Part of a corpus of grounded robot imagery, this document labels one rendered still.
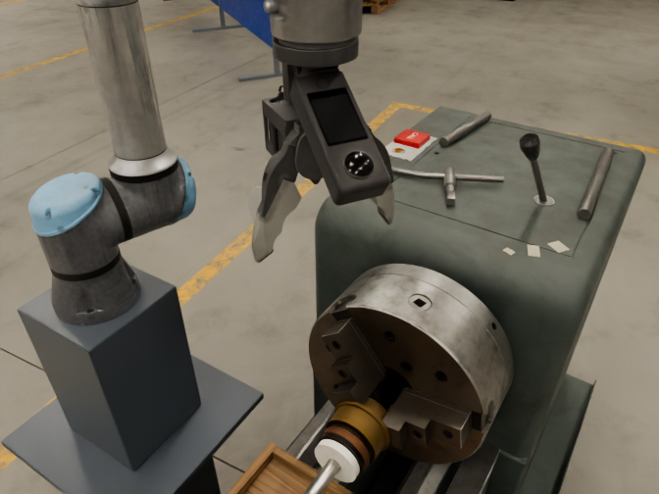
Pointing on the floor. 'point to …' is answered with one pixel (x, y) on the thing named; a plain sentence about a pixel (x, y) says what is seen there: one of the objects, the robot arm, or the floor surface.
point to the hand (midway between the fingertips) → (329, 247)
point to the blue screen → (260, 22)
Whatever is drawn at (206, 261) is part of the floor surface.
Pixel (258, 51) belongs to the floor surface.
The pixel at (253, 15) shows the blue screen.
